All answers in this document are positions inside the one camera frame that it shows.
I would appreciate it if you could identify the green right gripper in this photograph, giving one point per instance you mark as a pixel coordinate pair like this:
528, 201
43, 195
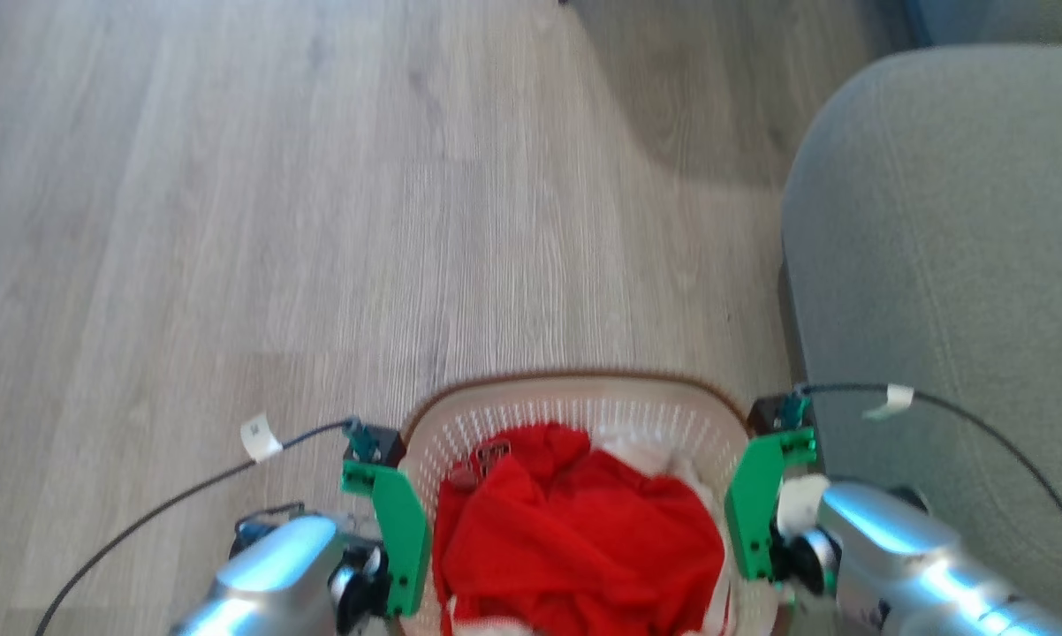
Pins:
750, 508

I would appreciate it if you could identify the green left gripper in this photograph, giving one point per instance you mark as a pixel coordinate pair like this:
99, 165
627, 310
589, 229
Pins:
403, 539

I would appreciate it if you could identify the beige plastic laundry basket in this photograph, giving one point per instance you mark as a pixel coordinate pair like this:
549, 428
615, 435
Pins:
575, 409

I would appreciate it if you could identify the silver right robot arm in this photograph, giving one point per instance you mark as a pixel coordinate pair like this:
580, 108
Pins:
902, 552

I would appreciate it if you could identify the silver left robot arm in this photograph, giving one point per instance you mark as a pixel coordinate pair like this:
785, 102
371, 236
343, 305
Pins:
275, 574

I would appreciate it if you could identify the white garment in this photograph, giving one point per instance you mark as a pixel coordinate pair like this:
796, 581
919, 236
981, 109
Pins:
663, 455

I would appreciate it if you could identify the red garment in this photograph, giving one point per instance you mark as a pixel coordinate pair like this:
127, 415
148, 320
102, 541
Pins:
575, 539

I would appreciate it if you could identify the grey fabric sofa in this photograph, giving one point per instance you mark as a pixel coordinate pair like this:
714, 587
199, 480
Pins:
946, 265

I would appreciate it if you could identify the blue-grey sofa cushion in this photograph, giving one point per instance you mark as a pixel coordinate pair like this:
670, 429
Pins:
999, 18

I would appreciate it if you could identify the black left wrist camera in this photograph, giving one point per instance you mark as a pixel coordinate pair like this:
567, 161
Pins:
381, 446

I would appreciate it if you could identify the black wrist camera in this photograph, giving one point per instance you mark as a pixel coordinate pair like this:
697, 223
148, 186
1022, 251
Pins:
774, 413
381, 446

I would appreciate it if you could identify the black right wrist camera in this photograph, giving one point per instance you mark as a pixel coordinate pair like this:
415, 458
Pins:
774, 413

